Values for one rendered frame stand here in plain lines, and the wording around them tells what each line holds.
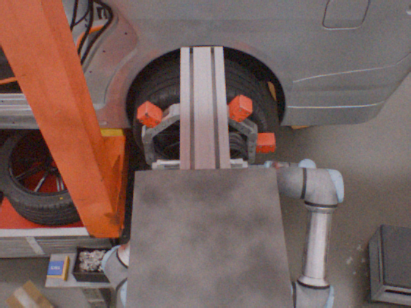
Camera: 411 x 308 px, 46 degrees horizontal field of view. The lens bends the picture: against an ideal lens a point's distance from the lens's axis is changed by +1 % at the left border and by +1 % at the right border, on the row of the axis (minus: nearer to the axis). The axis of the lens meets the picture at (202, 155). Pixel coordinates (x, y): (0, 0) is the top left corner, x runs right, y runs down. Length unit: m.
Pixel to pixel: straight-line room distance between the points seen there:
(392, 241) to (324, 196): 1.13
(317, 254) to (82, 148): 0.94
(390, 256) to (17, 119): 2.06
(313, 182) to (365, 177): 1.71
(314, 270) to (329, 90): 0.96
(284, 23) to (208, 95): 1.17
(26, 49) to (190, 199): 0.86
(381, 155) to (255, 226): 2.80
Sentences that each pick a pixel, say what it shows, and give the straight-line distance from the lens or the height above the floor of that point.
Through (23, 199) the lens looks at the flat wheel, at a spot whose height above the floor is 0.50.
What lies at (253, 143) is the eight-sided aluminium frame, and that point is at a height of 0.90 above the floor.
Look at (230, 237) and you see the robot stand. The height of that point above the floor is 2.03.
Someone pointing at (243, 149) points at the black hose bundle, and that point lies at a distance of 2.15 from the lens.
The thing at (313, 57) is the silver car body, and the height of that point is 1.23.
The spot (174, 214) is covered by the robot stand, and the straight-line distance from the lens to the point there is 0.80.
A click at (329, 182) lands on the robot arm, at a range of 1.74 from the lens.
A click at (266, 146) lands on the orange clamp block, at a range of 2.33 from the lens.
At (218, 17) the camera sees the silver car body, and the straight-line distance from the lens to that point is 2.04.
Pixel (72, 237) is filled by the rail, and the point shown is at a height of 0.37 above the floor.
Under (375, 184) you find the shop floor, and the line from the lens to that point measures 3.40.
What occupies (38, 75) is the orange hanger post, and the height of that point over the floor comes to 1.67.
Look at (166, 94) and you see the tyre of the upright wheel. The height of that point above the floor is 1.15.
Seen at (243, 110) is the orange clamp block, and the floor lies 1.14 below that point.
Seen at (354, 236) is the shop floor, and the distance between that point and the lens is 3.17.
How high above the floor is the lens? 2.74
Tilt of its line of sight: 55 degrees down
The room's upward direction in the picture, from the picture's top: 1 degrees counter-clockwise
